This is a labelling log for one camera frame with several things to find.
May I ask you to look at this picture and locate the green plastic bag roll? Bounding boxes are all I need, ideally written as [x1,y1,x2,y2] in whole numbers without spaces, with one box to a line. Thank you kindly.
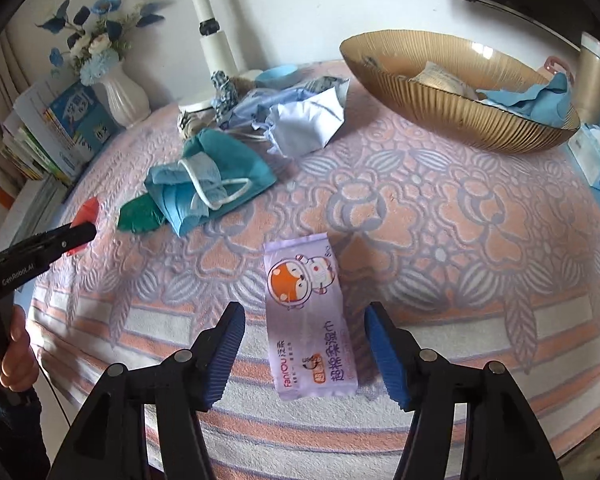
[118,193,166,234]

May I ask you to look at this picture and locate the purple wet wipes packet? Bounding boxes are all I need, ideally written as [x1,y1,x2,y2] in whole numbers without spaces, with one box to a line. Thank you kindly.
[263,233,358,400]

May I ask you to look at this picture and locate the blue surgical face mask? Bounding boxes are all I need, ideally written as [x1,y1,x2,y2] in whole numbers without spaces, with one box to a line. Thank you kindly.
[145,152,252,236]

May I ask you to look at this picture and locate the beige striped hair tie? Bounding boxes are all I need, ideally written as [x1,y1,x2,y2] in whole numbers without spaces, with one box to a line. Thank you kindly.
[176,110,214,141]

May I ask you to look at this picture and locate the teal cloth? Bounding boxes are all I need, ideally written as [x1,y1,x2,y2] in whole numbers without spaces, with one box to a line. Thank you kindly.
[181,128,277,211]

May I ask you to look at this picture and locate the blue down jacket wipes pack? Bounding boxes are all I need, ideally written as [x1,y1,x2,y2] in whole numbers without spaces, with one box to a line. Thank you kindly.
[224,75,351,131]

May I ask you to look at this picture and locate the pale blue cloth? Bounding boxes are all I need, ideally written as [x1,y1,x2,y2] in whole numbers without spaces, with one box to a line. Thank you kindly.
[264,79,350,158]

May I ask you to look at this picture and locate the small blue round dish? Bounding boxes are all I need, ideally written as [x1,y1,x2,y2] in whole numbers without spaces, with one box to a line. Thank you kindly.
[254,64,301,90]

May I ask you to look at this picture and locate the blue checked scrunchie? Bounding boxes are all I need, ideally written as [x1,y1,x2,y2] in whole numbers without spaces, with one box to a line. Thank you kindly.
[211,70,239,122]

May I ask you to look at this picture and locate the person left hand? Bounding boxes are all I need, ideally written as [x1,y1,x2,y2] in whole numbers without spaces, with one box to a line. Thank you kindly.
[0,304,38,393]

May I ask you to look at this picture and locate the stacked paper books pile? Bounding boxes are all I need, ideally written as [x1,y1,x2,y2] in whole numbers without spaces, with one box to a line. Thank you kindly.
[0,176,69,252]

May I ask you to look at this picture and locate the upright books row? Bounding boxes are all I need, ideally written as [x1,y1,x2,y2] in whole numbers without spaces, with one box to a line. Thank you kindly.
[0,70,120,185]

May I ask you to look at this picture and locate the white ribbed vase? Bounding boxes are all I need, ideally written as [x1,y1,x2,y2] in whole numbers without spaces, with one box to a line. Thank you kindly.
[98,62,151,129]

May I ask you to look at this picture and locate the pink floral towel mat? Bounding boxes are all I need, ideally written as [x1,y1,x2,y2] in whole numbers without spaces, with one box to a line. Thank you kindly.
[28,84,600,479]

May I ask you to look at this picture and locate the blue white artificial flowers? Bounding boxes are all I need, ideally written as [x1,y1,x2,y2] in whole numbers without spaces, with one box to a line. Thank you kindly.
[36,0,168,87]

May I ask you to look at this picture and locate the brown fluffy scrunchie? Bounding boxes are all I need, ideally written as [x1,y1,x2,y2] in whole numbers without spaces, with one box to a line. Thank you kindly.
[230,76,256,99]

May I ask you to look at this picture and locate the white desk lamp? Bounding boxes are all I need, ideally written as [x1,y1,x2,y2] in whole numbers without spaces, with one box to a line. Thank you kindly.
[176,0,264,114]

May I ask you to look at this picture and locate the blue tissue box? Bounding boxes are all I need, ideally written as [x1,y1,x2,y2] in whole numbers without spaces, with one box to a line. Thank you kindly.
[568,125,600,191]

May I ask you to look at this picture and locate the amber glass bowl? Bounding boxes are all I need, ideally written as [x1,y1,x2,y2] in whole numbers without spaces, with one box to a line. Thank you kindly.
[339,29,580,154]

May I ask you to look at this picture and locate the beige thermos bottle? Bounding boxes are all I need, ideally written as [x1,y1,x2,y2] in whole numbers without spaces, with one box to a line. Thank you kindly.
[572,32,600,125]

